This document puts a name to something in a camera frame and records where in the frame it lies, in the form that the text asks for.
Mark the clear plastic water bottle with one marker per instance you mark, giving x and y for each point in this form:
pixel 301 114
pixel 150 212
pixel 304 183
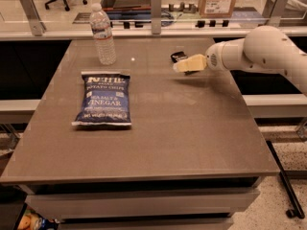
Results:
pixel 102 34

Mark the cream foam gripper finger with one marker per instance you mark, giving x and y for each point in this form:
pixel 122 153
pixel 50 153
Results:
pixel 191 64

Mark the right metal glass bracket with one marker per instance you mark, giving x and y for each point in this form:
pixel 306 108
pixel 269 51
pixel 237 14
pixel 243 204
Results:
pixel 273 11

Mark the left metal glass bracket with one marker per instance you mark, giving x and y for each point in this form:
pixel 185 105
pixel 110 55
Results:
pixel 37 26

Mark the black rxbar chocolate bar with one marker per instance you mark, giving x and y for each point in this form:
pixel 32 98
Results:
pixel 178 56

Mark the black floor bar with wheel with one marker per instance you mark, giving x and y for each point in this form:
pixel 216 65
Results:
pixel 296 211

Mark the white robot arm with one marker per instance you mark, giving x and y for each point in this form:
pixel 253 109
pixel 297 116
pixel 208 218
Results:
pixel 265 49

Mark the middle metal glass bracket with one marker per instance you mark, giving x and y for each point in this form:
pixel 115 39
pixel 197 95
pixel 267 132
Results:
pixel 156 16

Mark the snack bin with fruit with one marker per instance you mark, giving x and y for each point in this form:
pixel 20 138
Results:
pixel 31 220

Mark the blue kettle chips bag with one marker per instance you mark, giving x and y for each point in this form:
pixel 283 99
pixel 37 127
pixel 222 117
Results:
pixel 106 100

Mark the grey table drawer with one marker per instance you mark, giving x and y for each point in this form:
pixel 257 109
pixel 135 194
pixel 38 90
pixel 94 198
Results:
pixel 143 204

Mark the cardboard box with label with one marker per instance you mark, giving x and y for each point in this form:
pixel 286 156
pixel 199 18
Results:
pixel 216 8

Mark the metal glass bracket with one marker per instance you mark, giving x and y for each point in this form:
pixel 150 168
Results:
pixel 156 16
pixel 273 11
pixel 37 26

